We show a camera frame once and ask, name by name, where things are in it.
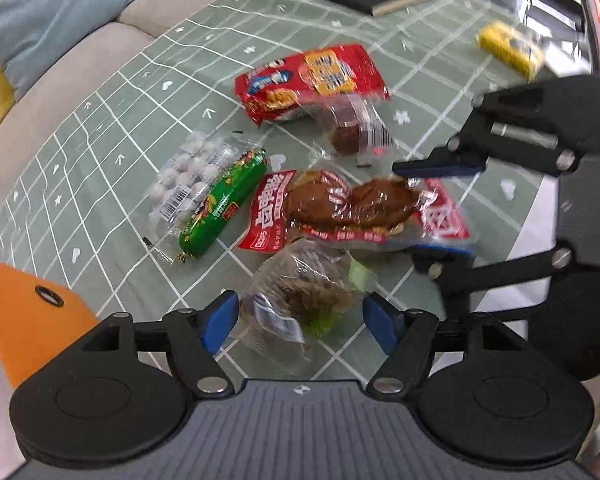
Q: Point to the green sausage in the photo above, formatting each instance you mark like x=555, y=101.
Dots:
x=220, y=205

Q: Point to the beige sofa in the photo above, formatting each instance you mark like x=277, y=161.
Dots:
x=80, y=60

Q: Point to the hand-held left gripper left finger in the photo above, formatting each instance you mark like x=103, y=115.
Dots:
x=220, y=320

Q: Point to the green checked tablecloth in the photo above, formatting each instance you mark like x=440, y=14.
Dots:
x=105, y=170

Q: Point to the red snack packet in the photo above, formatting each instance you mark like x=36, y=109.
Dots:
x=305, y=80

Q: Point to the clear packet of brown snack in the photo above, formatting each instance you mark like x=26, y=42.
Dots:
x=305, y=295

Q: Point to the red chicken leg packet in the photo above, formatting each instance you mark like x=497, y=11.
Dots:
x=350, y=210

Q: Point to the clear packet of white balls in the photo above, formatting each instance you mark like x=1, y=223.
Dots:
x=190, y=175

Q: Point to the orange cardboard box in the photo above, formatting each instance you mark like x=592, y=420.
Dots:
x=25, y=330

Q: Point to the light blue pillow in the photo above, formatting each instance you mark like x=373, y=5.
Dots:
x=45, y=10

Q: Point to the brown egg packet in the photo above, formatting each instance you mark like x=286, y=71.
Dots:
x=352, y=130

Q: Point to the small yellow box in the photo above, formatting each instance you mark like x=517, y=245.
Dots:
x=505, y=45

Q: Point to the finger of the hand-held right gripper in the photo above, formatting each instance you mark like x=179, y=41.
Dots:
x=445, y=165
x=460, y=275

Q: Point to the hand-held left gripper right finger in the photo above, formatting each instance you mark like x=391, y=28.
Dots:
x=382, y=320

